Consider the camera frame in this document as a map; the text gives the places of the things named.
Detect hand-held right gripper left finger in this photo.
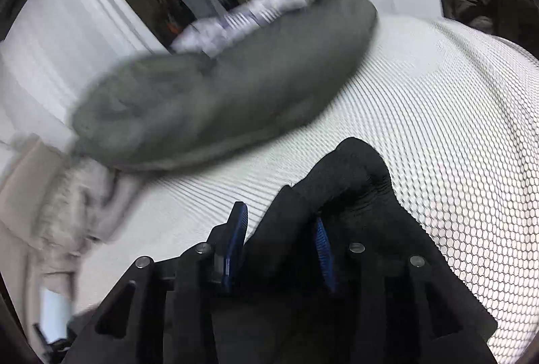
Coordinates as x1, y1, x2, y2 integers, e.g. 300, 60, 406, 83
63, 202, 249, 364

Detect dark grey blanket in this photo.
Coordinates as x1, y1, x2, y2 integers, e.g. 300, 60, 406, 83
69, 0, 380, 173

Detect light grey quilt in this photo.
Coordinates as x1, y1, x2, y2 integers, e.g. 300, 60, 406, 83
38, 154, 144, 255

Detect beige headboard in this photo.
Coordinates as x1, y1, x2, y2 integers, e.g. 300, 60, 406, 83
0, 134, 85, 276

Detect black pants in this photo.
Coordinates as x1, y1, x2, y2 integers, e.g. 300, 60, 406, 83
211, 137, 498, 364

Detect striped white cloth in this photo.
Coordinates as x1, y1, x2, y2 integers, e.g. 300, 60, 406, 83
170, 0, 312, 57

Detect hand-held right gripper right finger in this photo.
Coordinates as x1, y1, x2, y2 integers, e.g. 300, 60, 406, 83
316, 218, 500, 364

